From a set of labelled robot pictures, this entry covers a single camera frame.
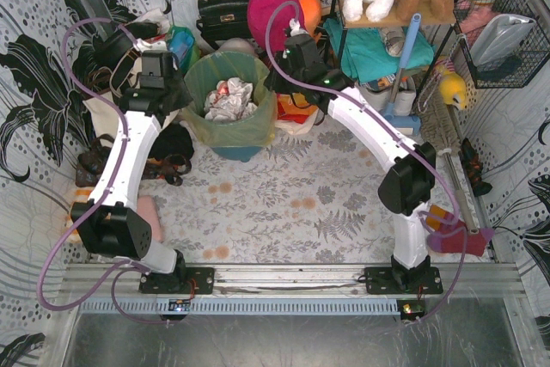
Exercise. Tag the dark brown leather bag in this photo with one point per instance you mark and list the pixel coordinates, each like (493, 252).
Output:
(92, 162)

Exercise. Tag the magenta fabric bag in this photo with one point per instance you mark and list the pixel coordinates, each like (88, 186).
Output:
(259, 13)

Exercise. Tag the black wire basket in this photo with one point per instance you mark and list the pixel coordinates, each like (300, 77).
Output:
(516, 70)

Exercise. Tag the pink rolled towel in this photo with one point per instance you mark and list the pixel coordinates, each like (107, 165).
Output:
(147, 210)

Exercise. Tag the teal plastic trash bin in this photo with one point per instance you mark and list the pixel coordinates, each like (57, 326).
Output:
(240, 153)

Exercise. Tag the black metal shelf rack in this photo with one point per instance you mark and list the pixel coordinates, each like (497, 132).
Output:
(391, 20)

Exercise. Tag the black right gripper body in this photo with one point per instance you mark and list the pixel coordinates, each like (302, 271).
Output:
(298, 45)

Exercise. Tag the black orange toy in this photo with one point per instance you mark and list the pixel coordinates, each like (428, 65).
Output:
(473, 168)

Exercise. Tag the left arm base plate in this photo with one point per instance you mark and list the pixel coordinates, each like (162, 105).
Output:
(197, 280)

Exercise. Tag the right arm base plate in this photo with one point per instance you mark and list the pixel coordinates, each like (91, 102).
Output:
(381, 281)

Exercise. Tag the orange white checked cloth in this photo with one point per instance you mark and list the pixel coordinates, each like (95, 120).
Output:
(81, 195)

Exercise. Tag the yellow-green trash bag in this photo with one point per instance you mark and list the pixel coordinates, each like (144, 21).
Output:
(256, 128)

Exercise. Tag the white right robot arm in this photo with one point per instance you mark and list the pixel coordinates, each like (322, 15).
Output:
(410, 168)

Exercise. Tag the silver foil pouch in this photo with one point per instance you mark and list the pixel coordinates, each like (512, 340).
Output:
(500, 38)

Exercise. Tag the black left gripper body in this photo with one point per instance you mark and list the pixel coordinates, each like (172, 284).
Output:
(140, 31)

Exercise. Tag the black leather handbag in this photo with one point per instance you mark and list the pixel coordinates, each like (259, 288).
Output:
(221, 20)

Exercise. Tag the colourful striped bag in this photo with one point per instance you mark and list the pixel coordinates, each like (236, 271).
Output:
(181, 42)

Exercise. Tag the yellow plush duck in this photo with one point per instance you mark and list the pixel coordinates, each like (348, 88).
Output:
(451, 86)

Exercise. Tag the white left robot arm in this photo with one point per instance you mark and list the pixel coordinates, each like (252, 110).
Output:
(108, 223)

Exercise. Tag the cream canvas tote bag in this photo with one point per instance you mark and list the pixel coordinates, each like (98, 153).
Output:
(104, 117)

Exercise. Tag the blue handled mop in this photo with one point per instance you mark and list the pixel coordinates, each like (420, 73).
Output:
(408, 125)

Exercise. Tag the orange plush toy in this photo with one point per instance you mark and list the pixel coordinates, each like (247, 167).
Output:
(312, 14)

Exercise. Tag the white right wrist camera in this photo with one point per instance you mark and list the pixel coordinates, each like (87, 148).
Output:
(295, 29)

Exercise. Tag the teal folded cloth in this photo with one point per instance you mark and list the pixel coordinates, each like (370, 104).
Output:
(365, 59)

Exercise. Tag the aluminium mounting rail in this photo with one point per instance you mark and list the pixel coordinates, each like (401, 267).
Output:
(476, 280)

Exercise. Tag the crumpled white paper trash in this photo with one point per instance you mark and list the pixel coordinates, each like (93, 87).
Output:
(230, 101)

